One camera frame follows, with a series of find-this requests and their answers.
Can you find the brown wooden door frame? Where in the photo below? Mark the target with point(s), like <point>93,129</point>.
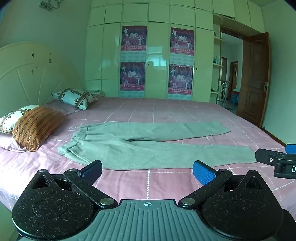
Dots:
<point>231,31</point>

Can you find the cream wooden headboard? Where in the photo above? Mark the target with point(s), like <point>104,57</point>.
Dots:
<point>23,69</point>

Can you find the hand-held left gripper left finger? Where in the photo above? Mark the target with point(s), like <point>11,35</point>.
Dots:
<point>93,172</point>

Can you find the orange striped pillow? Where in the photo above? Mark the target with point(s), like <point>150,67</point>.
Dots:
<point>37,126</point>

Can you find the grey pants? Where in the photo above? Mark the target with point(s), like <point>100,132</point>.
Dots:
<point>138,150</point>

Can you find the metal wall ornament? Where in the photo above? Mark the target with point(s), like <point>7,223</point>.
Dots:
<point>49,4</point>

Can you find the bed with pink sheet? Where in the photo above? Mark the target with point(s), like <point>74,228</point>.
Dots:
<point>185,111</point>

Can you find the cream corner shelf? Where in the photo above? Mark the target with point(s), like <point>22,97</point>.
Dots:
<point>217,66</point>

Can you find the metal rack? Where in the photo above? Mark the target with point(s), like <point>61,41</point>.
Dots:
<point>223,90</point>

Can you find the pale folded cloth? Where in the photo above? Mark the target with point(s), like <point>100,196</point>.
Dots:
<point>97,93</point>

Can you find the wall poster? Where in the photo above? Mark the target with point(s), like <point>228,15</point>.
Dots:
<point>132,77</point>
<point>180,80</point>
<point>182,41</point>
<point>134,39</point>

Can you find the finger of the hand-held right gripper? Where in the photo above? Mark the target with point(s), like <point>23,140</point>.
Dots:
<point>266,157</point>
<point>291,148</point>

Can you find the brown wooden door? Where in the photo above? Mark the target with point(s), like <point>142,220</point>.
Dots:
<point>254,81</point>

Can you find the cream glossy wardrobe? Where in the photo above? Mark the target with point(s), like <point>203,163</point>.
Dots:
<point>157,46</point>

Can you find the pink pillow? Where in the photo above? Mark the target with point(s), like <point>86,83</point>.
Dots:
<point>9,143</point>

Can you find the blue plastic bin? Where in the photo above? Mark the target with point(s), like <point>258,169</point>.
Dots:
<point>235,96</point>

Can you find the white patterned pillow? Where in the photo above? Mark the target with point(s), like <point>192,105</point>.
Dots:
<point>74,97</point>
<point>9,119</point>

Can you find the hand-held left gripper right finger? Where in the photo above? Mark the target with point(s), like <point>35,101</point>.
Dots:
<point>203,172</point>

